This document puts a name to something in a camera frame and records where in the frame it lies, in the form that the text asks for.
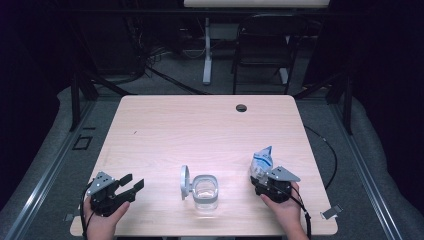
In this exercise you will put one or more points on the white desk with white legs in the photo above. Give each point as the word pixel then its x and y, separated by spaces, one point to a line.
pixel 207 50

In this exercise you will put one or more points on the black metal stand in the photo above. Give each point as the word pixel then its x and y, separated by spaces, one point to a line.
pixel 75 100
pixel 348 106

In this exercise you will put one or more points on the small grey floor tape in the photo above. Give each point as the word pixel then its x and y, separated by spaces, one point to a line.
pixel 69 217

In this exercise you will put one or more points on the black folding chair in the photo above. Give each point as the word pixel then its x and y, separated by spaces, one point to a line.
pixel 266 46

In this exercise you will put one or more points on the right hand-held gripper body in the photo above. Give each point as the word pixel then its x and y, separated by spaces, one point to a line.
pixel 278 190

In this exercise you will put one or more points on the aluminium floor rail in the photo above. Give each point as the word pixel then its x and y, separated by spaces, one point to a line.
pixel 50 173
pixel 363 166

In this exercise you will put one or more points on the grey metal bracket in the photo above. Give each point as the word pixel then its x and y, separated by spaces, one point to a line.
pixel 332 211

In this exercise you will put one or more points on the person's right hand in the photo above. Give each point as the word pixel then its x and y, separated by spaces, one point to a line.
pixel 288 213

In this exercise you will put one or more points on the white and blue milk bag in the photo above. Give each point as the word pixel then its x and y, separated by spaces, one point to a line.
pixel 261 160

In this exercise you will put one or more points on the clear jug with white lid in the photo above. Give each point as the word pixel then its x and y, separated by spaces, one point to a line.
pixel 205 196

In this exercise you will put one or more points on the person's left hand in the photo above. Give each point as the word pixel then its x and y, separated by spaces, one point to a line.
pixel 101 228

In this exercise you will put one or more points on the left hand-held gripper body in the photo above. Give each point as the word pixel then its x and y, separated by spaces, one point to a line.
pixel 106 203

